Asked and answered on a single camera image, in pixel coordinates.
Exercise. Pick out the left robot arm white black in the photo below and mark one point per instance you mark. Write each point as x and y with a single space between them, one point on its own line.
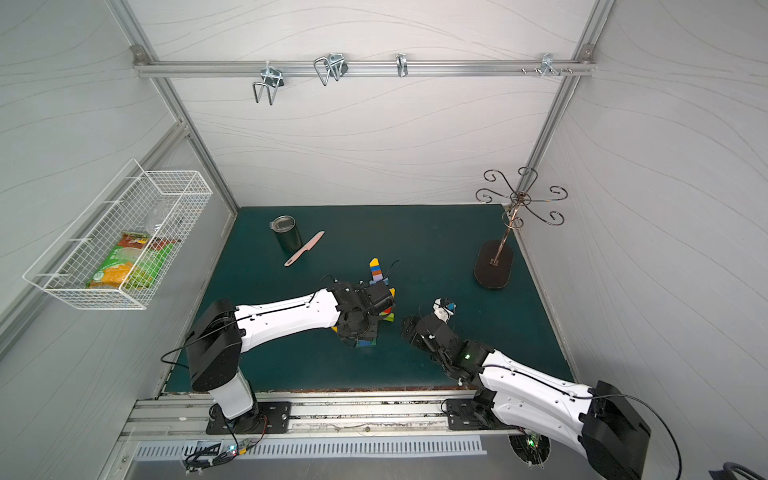
226 331

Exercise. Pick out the pink plastic knife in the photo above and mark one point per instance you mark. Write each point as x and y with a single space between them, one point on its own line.
305 248

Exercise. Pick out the white wire basket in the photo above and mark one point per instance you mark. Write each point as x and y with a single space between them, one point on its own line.
161 203

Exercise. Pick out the dark green metal tumbler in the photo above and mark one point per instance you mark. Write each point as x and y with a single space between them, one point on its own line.
287 233

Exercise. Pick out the aluminium crossbar rail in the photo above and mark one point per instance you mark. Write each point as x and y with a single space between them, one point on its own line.
357 68

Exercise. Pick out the green snack bag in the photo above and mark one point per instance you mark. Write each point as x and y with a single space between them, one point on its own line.
135 262

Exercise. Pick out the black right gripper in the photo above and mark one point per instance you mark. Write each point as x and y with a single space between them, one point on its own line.
417 330

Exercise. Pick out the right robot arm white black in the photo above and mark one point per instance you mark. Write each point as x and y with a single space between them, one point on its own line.
597 422

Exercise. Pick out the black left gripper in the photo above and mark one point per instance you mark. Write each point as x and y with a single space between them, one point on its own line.
377 309

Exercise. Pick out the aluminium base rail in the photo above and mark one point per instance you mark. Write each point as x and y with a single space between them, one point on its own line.
311 413

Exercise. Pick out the black metal jewelry stand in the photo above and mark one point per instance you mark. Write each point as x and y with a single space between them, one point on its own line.
493 265

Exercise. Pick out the metal hook clip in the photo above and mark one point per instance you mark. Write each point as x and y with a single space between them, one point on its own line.
401 65
332 66
547 67
267 87

